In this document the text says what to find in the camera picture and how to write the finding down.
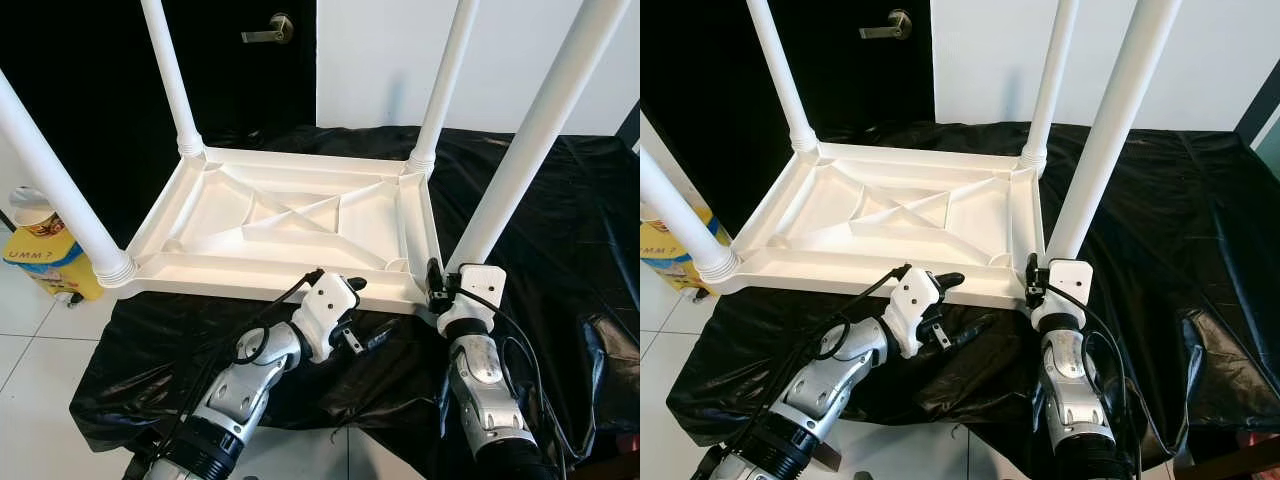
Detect white plastic table top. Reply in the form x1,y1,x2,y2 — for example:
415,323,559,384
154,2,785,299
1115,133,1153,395
700,140,1051,309
100,145,446,316

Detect white plastic table leg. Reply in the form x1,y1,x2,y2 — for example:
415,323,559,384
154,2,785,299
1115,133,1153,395
745,0,821,156
407,0,481,173
640,145,741,281
0,68,138,288
445,0,631,276
1043,0,1183,266
1018,0,1081,171
140,0,206,159

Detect black plastic table sheet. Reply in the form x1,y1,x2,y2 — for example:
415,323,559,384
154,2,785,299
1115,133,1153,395
70,125,641,480
665,120,1280,471

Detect yellow cardboard box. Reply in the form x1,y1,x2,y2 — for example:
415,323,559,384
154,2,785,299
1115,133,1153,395
640,205,731,293
0,225,106,301

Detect black door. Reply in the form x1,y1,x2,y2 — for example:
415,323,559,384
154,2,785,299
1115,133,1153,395
0,0,319,246
640,0,936,241

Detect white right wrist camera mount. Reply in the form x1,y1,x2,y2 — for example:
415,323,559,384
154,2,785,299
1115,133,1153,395
1030,258,1094,331
437,263,508,336

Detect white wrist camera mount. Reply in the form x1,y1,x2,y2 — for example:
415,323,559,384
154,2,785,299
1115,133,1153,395
1030,258,1094,331
437,263,508,336
882,267,949,359
292,272,363,363

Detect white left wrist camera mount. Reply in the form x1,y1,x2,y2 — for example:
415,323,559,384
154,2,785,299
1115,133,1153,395
292,272,363,363
882,267,949,359

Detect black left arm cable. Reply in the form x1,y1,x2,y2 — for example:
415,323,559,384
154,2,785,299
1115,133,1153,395
720,263,913,471
150,268,326,471

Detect metal door handle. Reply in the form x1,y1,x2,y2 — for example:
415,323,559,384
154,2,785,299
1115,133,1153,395
241,12,295,45
859,8,913,41

